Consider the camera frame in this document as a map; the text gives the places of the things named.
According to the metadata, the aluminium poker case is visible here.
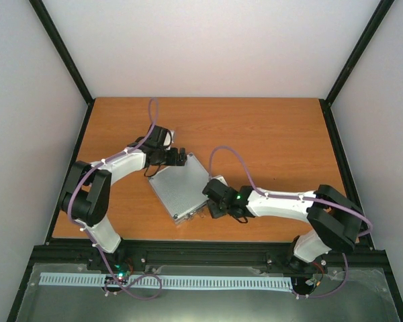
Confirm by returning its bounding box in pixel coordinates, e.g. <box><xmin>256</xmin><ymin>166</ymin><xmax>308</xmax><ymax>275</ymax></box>
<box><xmin>148</xmin><ymin>153</ymin><xmax>208</xmax><ymax>225</ymax></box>

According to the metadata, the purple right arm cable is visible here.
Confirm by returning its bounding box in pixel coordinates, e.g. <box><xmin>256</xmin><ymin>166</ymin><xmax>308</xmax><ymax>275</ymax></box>
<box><xmin>208</xmin><ymin>146</ymin><xmax>374</xmax><ymax>299</ymax></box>

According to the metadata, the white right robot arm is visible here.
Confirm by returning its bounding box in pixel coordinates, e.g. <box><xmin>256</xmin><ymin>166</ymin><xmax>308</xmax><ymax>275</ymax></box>
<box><xmin>202</xmin><ymin>176</ymin><xmax>363</xmax><ymax>270</ymax></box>

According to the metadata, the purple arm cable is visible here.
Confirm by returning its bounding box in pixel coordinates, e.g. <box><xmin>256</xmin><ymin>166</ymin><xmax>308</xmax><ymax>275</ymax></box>
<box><xmin>66</xmin><ymin>99</ymin><xmax>163</xmax><ymax>299</ymax></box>
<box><xmin>208</xmin><ymin>146</ymin><xmax>374</xmax><ymax>299</ymax></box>

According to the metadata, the black aluminium frame rail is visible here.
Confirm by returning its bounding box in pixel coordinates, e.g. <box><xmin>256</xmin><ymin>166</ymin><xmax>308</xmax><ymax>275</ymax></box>
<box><xmin>48</xmin><ymin>238</ymin><xmax>392</xmax><ymax>274</ymax></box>

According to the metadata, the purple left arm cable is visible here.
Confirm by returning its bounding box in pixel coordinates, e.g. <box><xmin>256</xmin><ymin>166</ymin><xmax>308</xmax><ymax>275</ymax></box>
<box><xmin>66</xmin><ymin>99</ymin><xmax>163</xmax><ymax>299</ymax></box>

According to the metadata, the white cable duct strip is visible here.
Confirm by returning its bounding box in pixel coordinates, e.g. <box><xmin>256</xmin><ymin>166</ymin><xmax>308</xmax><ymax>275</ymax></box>
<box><xmin>38</xmin><ymin>272</ymin><xmax>293</xmax><ymax>292</ymax></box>

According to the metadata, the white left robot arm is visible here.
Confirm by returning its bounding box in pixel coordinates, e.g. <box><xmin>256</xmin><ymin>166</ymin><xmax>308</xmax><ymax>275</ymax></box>
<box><xmin>58</xmin><ymin>125</ymin><xmax>187</xmax><ymax>270</ymax></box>

